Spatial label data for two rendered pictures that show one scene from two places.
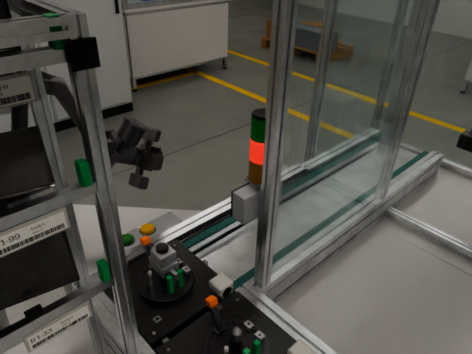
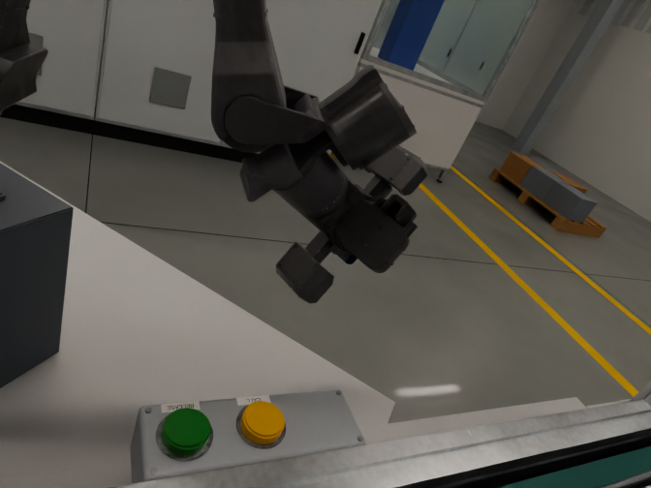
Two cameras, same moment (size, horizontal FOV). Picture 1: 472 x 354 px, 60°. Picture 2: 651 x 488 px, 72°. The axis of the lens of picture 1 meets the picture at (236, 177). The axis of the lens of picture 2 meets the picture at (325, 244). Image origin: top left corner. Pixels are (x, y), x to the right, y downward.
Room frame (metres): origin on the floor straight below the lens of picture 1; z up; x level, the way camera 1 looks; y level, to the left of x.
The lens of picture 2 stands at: (0.63, 0.22, 1.32)
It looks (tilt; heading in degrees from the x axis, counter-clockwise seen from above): 28 degrees down; 10
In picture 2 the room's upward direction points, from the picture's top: 23 degrees clockwise
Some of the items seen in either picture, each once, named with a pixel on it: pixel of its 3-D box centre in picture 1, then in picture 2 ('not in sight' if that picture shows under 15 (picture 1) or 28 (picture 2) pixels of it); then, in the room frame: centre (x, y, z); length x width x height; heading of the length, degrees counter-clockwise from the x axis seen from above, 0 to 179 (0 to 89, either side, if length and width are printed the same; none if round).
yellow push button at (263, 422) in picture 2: (147, 230); (262, 424); (0.92, 0.25, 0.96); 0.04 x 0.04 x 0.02
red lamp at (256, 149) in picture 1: (261, 148); not in sight; (0.75, -0.05, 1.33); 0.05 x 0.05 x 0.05
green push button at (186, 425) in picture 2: (126, 240); (185, 433); (0.87, 0.31, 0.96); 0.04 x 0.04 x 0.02
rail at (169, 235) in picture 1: (211, 225); (426, 481); (1.01, 0.07, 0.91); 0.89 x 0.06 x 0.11; 134
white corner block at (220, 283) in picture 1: (220, 286); not in sight; (0.70, 0.03, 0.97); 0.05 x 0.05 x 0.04; 44
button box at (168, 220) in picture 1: (148, 237); (252, 443); (0.92, 0.25, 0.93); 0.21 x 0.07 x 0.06; 134
